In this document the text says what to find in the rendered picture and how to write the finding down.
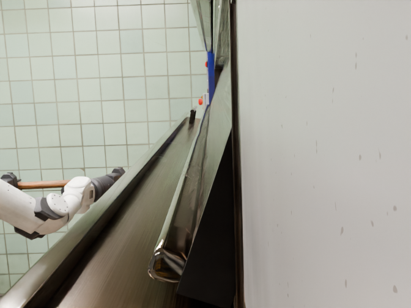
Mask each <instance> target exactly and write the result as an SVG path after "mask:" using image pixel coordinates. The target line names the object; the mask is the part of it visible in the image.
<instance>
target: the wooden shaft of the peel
mask: <svg viewBox="0 0 411 308"><path fill-rule="evenodd" d="M69 181H71V180H53V181H29V182H18V189H19V190H21V189H45V188H63V187H65V185H66V184H67V183H68V182H69Z"/></svg>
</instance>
